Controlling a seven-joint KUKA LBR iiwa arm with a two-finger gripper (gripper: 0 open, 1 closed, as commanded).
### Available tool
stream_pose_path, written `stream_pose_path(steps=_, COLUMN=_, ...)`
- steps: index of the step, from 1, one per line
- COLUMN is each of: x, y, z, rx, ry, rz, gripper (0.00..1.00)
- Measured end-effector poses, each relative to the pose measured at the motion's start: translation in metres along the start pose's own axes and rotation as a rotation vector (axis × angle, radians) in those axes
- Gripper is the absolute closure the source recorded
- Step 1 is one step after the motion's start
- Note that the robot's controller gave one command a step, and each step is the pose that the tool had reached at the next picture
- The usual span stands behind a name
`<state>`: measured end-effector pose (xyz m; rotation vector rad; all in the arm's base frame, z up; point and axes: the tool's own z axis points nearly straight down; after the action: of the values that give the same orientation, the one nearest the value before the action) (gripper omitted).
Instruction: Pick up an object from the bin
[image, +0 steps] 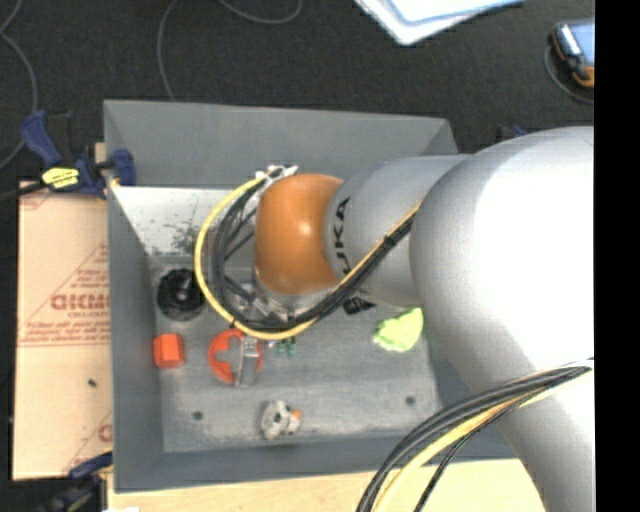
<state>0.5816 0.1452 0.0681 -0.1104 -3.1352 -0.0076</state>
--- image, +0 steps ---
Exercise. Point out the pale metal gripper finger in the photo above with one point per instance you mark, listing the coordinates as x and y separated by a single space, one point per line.
255 357
241 372

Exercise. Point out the grey white toy, orange tip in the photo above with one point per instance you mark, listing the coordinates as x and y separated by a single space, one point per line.
278 420

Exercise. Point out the orange-red block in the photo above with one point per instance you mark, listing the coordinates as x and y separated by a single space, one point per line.
168 351

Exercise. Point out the black round cup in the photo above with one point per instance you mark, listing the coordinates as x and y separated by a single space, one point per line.
179 295

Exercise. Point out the grey metal bin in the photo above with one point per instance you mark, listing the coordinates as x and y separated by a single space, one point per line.
340 395

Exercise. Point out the lime green soft toy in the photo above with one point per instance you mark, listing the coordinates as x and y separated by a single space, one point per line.
400 331

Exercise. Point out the brown cardboard board, red print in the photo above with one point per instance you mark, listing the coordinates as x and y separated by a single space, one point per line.
60 250

